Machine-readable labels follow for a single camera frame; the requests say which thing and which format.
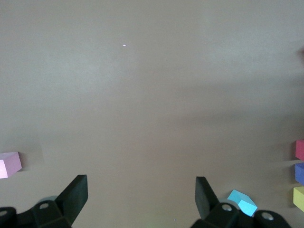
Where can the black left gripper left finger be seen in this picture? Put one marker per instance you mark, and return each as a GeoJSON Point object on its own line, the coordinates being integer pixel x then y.
{"type": "Point", "coordinates": [71, 199]}

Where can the yellow foam cube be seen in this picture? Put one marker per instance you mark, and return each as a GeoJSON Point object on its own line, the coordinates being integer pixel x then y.
{"type": "Point", "coordinates": [299, 199]}

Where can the pink foam cube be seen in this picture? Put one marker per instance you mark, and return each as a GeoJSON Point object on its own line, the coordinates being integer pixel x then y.
{"type": "Point", "coordinates": [10, 165]}

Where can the brown paper table cover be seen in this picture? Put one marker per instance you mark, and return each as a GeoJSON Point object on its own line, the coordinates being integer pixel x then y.
{"type": "Point", "coordinates": [142, 95]}

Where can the purple foam cube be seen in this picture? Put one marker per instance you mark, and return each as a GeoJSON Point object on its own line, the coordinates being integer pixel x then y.
{"type": "Point", "coordinates": [299, 174]}

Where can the red foam cube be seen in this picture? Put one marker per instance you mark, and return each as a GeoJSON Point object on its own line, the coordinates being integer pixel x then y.
{"type": "Point", "coordinates": [300, 149]}

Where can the blue foam cube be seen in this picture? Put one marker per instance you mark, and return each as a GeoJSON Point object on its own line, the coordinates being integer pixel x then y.
{"type": "Point", "coordinates": [247, 206]}

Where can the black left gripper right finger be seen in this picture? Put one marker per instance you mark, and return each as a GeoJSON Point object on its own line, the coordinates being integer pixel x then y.
{"type": "Point", "coordinates": [204, 204]}

